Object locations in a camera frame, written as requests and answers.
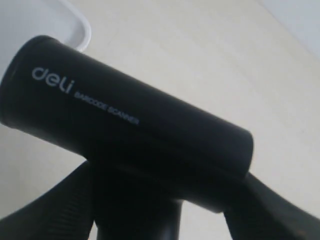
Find black handheld barcode scanner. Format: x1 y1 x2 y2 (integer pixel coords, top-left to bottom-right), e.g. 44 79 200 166
0 35 254 240

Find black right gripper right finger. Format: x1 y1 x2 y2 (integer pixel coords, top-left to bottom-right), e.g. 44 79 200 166
223 173 320 240

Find white plastic tray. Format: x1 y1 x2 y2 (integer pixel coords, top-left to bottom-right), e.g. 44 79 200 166
0 0 92 76

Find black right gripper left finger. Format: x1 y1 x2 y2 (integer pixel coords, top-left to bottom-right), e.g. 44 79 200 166
0 161 94 240

